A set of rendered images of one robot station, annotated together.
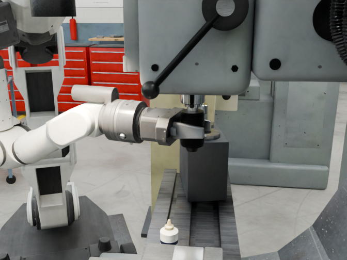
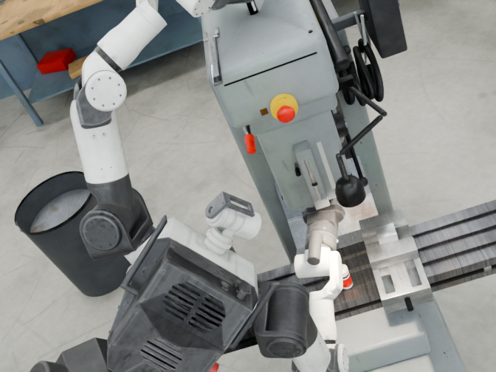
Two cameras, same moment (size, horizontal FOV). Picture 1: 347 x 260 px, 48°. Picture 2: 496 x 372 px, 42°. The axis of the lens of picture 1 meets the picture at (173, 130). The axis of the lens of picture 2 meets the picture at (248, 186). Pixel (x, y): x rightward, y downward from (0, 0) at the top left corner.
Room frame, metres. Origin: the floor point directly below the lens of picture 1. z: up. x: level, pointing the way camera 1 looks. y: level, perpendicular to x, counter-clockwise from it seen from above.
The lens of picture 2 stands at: (0.80, 1.37, 2.54)
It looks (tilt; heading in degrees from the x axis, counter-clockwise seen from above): 39 degrees down; 275
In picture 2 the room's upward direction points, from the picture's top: 25 degrees counter-clockwise
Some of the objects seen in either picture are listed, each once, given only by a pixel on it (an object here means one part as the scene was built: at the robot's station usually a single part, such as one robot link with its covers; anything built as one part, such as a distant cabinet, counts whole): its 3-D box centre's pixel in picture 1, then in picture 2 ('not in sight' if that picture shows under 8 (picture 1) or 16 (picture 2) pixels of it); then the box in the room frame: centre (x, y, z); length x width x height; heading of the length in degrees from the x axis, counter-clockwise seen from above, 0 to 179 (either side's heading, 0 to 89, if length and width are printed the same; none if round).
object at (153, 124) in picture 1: (150, 124); (322, 227); (0.78, 0.05, 1.23); 0.13 x 0.12 x 0.10; 161
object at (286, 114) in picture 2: not in sight; (285, 113); (0.76, 0.22, 1.76); 0.04 x 0.03 x 0.04; 175
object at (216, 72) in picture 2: not in sight; (214, 55); (0.86, 0.10, 1.89); 0.24 x 0.04 x 0.01; 86
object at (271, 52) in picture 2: not in sight; (263, 36); (0.74, -0.05, 1.81); 0.47 x 0.26 x 0.16; 85
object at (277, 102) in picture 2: not in sight; (283, 107); (0.76, 0.19, 1.76); 0.06 x 0.02 x 0.06; 175
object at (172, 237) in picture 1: (169, 241); (342, 274); (0.77, 0.01, 0.96); 0.04 x 0.04 x 0.11
